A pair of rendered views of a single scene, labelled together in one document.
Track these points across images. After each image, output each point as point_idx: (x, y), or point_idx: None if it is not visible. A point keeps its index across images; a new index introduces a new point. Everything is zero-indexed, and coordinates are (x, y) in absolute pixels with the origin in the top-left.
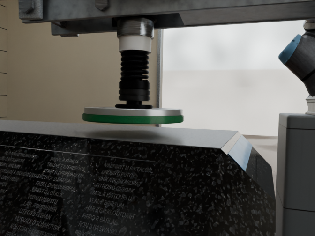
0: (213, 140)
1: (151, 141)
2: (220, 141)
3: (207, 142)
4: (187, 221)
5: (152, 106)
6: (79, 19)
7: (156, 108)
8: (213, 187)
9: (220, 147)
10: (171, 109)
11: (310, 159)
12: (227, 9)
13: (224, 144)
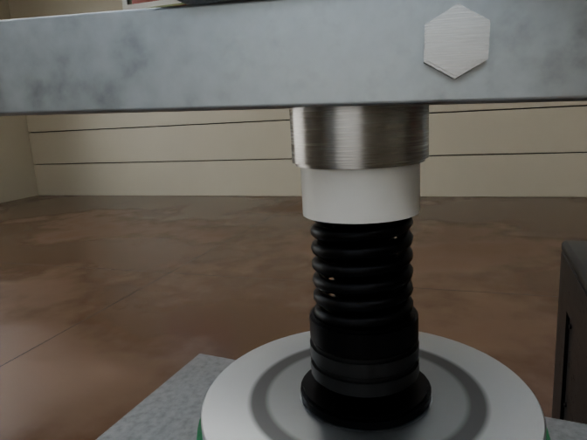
0: (166, 407)
1: None
2: (159, 400)
3: (192, 388)
4: None
5: (304, 377)
6: (534, 101)
7: (291, 365)
8: None
9: (196, 357)
10: (255, 348)
11: None
12: (115, 113)
13: (176, 373)
